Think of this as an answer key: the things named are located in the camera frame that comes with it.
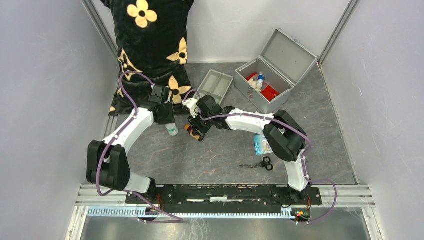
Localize blue gauze packet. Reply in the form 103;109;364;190
254;134;273;156

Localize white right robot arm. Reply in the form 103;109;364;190
188;106;312;204

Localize black floral velvet cloth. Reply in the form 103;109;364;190
102;0;194;116

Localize silver metal case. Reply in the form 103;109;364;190
234;28;319;114

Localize black handled scissors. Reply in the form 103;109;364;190
239;156;274;171

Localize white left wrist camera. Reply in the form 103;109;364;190
148;84;171;104

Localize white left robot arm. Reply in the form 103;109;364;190
86;102;175;204

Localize grey plastic divider tray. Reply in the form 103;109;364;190
197;70;234;104

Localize red first aid pouch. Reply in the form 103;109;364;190
246;72;280;102

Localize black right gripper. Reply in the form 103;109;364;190
188;108;214;137

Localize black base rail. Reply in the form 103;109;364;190
143;184;323;214

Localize white plastic bottle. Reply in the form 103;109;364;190
165;123;179;137

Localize amber pill bottle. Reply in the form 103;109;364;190
184;124;204;142

